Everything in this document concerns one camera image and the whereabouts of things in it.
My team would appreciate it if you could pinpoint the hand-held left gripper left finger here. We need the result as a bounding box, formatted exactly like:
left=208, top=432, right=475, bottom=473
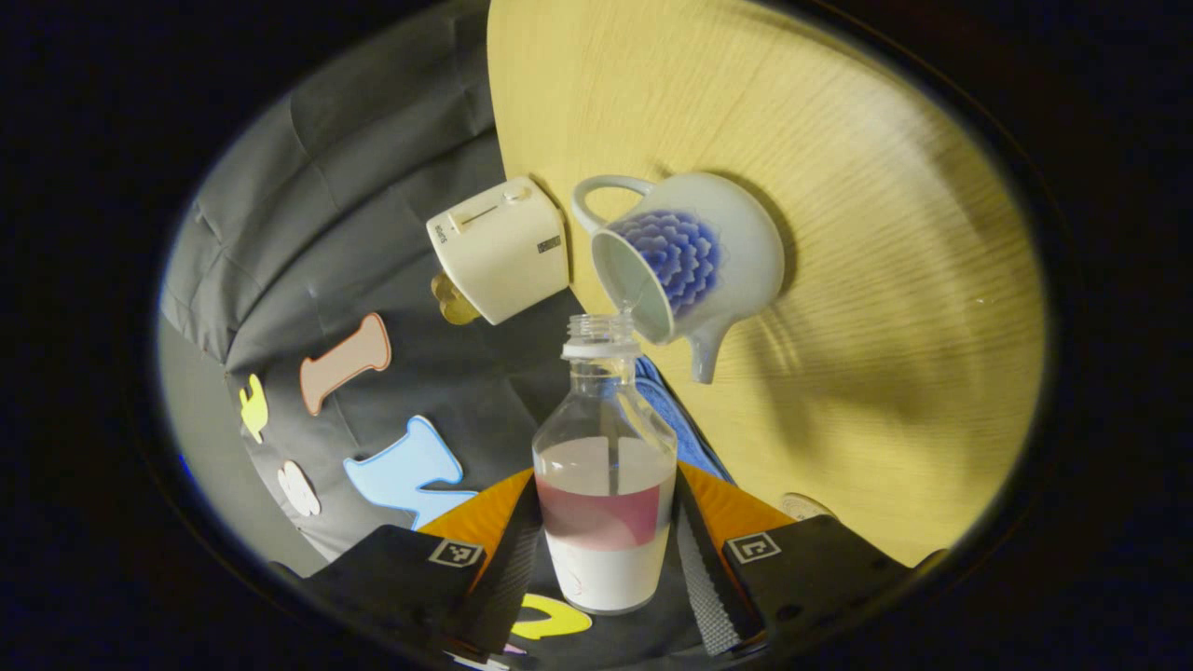
left=270, top=469, right=543, bottom=658

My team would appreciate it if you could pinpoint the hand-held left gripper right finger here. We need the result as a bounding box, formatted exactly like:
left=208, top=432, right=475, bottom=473
left=673, top=461, right=947, bottom=658

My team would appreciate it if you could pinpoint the round brown coaster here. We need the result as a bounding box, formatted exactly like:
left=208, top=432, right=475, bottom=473
left=781, top=492, right=840, bottom=523

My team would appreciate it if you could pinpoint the clear plastic water bottle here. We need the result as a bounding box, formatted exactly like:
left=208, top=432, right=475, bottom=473
left=532, top=314, right=679, bottom=616

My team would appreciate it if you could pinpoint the white blue-patterned teacup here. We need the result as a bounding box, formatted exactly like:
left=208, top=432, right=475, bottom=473
left=571, top=171, right=787, bottom=385

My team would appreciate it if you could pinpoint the folded blue towel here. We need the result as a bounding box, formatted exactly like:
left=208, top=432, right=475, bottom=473
left=636, top=357, right=737, bottom=486

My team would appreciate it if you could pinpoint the white toaster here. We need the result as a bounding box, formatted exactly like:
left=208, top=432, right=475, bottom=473
left=426, top=176, right=570, bottom=326

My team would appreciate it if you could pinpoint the black backdrop cloth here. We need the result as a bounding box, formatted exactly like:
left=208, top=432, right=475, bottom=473
left=158, top=0, right=709, bottom=658

